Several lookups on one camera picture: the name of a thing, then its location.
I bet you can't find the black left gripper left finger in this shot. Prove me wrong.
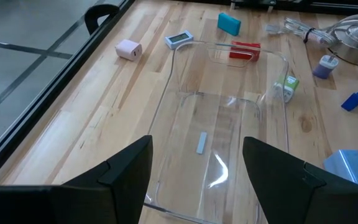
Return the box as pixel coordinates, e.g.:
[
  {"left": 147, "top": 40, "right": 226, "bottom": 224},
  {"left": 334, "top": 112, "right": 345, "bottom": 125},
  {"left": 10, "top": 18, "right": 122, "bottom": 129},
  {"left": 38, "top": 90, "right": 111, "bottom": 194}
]
[{"left": 52, "top": 134, "right": 154, "bottom": 224}]

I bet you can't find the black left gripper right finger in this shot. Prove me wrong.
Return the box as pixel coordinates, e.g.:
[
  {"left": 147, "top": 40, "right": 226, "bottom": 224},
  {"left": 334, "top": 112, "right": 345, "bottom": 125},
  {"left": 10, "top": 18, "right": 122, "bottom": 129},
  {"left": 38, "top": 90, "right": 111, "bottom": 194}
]
[{"left": 242, "top": 136, "right": 326, "bottom": 224}]

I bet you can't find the blue multiport USB charger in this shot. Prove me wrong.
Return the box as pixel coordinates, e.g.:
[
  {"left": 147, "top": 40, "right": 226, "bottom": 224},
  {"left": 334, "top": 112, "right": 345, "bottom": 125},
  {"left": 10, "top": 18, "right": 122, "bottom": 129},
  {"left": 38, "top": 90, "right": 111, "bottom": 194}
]
[{"left": 323, "top": 149, "right": 358, "bottom": 191}]

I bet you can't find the green white wall charger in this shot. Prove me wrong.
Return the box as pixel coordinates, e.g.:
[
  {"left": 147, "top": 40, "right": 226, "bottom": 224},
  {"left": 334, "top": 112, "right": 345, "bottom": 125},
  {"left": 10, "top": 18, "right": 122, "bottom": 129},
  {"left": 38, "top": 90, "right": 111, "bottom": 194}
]
[{"left": 272, "top": 74, "right": 300, "bottom": 103}]

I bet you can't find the purple white wall charger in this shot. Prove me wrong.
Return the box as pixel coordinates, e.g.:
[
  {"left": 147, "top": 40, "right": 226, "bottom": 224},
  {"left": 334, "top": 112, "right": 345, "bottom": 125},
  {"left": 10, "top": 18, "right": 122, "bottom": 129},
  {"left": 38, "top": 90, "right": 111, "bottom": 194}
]
[{"left": 311, "top": 53, "right": 340, "bottom": 80}]

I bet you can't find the pink wall charger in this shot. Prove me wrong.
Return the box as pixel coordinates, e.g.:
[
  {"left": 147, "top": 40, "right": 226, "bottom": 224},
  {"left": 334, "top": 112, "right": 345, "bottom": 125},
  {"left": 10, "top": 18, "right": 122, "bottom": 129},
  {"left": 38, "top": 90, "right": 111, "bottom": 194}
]
[{"left": 115, "top": 39, "right": 143, "bottom": 62}]

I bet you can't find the red rectangular block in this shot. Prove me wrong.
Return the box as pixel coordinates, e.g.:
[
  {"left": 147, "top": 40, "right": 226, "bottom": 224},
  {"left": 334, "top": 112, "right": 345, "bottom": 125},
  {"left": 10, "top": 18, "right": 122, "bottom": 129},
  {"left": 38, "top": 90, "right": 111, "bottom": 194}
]
[{"left": 228, "top": 40, "right": 262, "bottom": 62}]

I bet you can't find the white digital clock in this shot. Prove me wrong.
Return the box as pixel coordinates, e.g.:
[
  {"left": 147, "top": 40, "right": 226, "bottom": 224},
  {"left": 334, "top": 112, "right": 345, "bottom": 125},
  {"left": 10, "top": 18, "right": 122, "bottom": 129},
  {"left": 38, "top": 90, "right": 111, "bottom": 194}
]
[{"left": 164, "top": 29, "right": 195, "bottom": 50}]

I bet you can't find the teal rectangular block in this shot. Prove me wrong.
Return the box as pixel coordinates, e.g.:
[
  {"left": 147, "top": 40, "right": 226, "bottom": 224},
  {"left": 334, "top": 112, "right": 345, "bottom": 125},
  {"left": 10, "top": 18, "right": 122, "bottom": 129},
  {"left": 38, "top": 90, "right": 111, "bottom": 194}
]
[{"left": 217, "top": 12, "right": 242, "bottom": 37}]

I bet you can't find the clear plastic bin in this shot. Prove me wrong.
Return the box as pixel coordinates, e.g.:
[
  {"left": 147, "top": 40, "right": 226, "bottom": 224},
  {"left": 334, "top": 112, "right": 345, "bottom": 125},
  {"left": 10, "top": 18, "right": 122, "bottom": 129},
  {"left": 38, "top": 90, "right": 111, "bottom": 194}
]
[{"left": 143, "top": 40, "right": 291, "bottom": 224}]

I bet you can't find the white lamp shade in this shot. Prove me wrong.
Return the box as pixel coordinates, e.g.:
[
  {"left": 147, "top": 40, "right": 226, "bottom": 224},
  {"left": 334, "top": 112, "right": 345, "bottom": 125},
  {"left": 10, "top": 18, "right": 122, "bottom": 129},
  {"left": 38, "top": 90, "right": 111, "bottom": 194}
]
[{"left": 326, "top": 8, "right": 358, "bottom": 68}]

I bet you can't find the clear lamp power cord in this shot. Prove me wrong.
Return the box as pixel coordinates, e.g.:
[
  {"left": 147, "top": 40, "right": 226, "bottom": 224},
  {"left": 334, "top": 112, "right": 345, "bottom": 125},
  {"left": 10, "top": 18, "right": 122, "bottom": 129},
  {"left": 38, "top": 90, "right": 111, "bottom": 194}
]
[{"left": 265, "top": 17, "right": 337, "bottom": 47}]

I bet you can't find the black frame clamp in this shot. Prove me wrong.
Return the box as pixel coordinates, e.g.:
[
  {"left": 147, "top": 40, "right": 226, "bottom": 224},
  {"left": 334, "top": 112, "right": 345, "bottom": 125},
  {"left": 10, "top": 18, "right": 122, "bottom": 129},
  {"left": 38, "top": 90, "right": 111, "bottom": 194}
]
[{"left": 84, "top": 3, "right": 121, "bottom": 35}]

